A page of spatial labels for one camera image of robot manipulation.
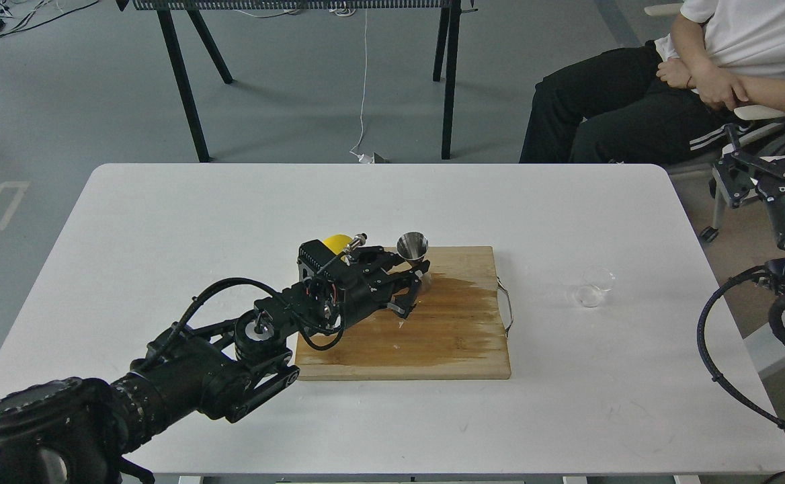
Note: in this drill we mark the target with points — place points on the wooden cutting board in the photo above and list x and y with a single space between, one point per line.
455 332

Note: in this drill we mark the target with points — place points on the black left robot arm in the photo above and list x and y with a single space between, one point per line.
226 356

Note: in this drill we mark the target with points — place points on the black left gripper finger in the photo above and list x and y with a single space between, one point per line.
383 264
404 290

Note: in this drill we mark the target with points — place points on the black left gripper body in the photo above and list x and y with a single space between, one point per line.
338 288

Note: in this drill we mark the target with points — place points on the clear plastic measuring cup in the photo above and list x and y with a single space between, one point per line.
594 287

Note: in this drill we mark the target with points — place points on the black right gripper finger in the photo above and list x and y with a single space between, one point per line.
734 170

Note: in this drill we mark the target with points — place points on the seated person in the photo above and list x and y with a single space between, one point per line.
667 100

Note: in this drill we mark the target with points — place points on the steel double jigger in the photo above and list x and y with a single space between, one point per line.
412 247

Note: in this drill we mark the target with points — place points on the yellow lemon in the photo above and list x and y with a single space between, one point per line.
339 244

